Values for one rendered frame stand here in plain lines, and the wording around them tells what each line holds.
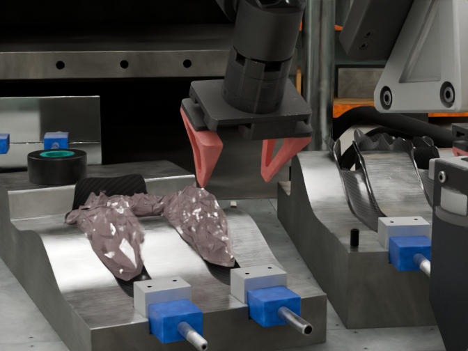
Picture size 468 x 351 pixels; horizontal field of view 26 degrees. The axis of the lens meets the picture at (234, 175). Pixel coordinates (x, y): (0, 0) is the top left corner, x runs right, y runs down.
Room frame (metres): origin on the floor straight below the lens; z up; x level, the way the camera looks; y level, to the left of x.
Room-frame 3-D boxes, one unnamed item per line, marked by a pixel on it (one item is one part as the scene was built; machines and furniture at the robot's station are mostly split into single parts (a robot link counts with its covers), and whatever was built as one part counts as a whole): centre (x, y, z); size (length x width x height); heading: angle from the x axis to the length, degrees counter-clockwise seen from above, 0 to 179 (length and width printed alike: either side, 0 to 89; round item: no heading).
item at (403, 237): (1.05, -0.20, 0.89); 0.13 x 0.05 x 0.05; 7
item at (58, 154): (1.35, 0.24, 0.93); 0.08 x 0.08 x 0.04
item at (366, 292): (1.33, -0.23, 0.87); 0.50 x 0.26 x 0.14; 7
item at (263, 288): (0.98, -0.05, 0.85); 0.13 x 0.05 x 0.05; 24
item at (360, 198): (1.32, -0.22, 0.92); 0.35 x 0.16 x 0.09; 7
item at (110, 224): (1.21, 0.11, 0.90); 0.26 x 0.18 x 0.08; 24
